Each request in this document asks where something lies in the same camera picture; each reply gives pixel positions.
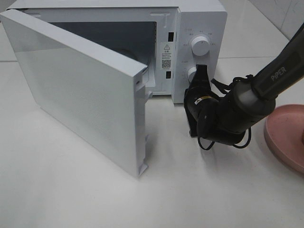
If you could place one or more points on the upper white power knob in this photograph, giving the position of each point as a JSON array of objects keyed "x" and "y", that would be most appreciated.
[{"x": 200, "y": 45}]

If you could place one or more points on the pink round plate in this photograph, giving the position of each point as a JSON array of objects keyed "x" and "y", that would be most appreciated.
[{"x": 284, "y": 135}]

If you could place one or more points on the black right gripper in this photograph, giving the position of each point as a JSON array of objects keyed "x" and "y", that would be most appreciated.
[{"x": 200, "y": 103}]

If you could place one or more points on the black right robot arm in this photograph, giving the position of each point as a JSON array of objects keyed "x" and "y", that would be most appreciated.
[{"x": 224, "y": 113}]

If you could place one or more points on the white microwave door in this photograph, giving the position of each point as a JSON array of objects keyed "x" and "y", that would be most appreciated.
[{"x": 95, "y": 92}]

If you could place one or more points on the white microwave oven body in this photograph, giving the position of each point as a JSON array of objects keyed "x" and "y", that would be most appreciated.
[{"x": 139, "y": 25}]

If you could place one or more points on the lower white timer knob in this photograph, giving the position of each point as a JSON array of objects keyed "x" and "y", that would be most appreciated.
[{"x": 191, "y": 73}]

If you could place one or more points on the white warning label sticker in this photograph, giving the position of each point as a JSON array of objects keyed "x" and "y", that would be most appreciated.
[{"x": 166, "y": 55}]

